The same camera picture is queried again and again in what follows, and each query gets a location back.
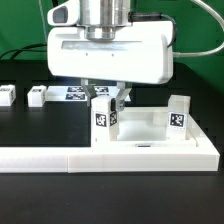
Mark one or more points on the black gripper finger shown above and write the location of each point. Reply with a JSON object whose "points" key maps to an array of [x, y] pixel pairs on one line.
{"points": [[89, 90], [118, 103]]}

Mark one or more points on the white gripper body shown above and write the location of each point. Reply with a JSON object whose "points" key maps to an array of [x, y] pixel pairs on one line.
{"points": [[140, 53]]}

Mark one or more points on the white square tabletop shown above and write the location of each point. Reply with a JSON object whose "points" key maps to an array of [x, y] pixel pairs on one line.
{"points": [[146, 127]]}

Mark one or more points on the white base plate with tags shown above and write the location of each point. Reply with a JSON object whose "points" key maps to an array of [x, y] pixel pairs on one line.
{"points": [[76, 93]]}

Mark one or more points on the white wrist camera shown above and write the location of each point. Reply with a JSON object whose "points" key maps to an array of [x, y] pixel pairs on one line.
{"points": [[66, 14]]}

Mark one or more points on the white L-shaped obstacle wall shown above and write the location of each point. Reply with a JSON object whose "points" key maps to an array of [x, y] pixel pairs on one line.
{"points": [[112, 158]]}

